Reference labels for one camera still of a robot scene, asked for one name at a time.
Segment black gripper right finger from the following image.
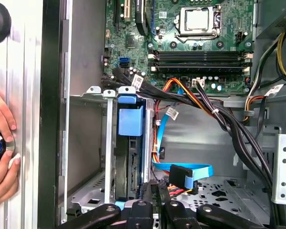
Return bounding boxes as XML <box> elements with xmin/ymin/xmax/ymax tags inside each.
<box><xmin>158</xmin><ymin>185</ymin><xmax>265</xmax><ymax>229</ymax></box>

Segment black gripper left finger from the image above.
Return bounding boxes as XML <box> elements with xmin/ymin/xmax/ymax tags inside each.
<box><xmin>57</xmin><ymin>181</ymin><xmax>162</xmax><ymax>229</ymax></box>

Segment hard disk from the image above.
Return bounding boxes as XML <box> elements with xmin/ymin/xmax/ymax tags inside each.
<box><xmin>114</xmin><ymin>94</ymin><xmax>155</xmax><ymax>208</ymax></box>

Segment round black tool blue ring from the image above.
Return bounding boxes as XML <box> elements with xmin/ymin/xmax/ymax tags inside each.
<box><xmin>0</xmin><ymin>120</ymin><xmax>16</xmax><ymax>164</ymax></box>

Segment metal disk bay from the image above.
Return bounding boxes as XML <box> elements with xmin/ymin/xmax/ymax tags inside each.
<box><xmin>69</xmin><ymin>85</ymin><xmax>155</xmax><ymax>213</ymax></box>

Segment person hand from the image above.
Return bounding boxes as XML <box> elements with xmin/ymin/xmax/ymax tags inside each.
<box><xmin>0</xmin><ymin>88</ymin><xmax>21</xmax><ymax>208</ymax></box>

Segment black PC case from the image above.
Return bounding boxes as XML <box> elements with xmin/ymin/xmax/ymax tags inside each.
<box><xmin>38</xmin><ymin>0</ymin><xmax>286</xmax><ymax>229</ymax></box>

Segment CPU socket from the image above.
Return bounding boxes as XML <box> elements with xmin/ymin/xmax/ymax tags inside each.
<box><xmin>175</xmin><ymin>4</ymin><xmax>224</xmax><ymax>43</ymax></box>

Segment green motherboard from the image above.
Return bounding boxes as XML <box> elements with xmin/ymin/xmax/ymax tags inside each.
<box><xmin>103</xmin><ymin>0</ymin><xmax>255</xmax><ymax>96</ymax></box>

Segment silver CPU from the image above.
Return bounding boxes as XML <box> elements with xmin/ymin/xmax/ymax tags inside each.
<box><xmin>184</xmin><ymin>8</ymin><xmax>210</xmax><ymax>31</ymax></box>

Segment black graphics card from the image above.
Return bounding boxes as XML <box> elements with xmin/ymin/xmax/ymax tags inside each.
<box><xmin>134</xmin><ymin>0</ymin><xmax>155</xmax><ymax>35</ymax></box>

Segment black round knob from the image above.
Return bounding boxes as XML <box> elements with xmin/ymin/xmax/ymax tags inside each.
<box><xmin>0</xmin><ymin>1</ymin><xmax>12</xmax><ymax>46</ymax></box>

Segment blue SATA wire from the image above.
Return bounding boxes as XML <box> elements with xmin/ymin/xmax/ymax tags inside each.
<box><xmin>152</xmin><ymin>102</ymin><xmax>214</xmax><ymax>189</ymax></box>

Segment black cable bundle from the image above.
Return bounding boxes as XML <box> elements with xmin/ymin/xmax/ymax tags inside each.
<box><xmin>101</xmin><ymin>66</ymin><xmax>277</xmax><ymax>191</ymax></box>

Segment orange red power wires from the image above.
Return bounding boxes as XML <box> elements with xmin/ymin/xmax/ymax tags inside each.
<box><xmin>162</xmin><ymin>78</ymin><xmax>220</xmax><ymax>113</ymax></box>

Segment yellow power wires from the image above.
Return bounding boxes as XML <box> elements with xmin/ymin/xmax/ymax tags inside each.
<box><xmin>276</xmin><ymin>32</ymin><xmax>286</xmax><ymax>83</ymax></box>

